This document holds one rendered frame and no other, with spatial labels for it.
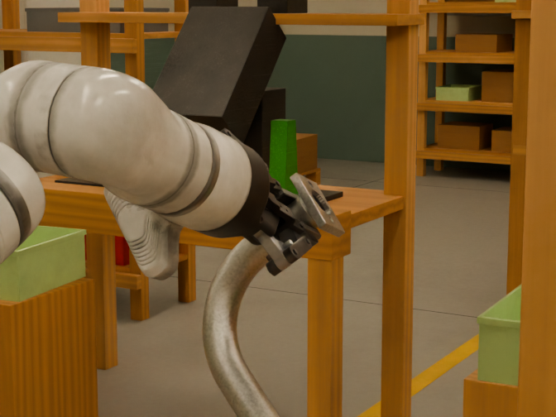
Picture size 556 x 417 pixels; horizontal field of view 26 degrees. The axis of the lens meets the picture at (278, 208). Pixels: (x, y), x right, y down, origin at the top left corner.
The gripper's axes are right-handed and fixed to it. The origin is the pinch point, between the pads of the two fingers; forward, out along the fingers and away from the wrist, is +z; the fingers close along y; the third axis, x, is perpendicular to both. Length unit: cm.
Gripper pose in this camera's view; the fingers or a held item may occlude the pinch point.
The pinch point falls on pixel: (291, 219)
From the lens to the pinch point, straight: 102.1
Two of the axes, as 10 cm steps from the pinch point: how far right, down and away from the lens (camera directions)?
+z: 4.6, 2.1, 8.7
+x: -7.7, 5.8, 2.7
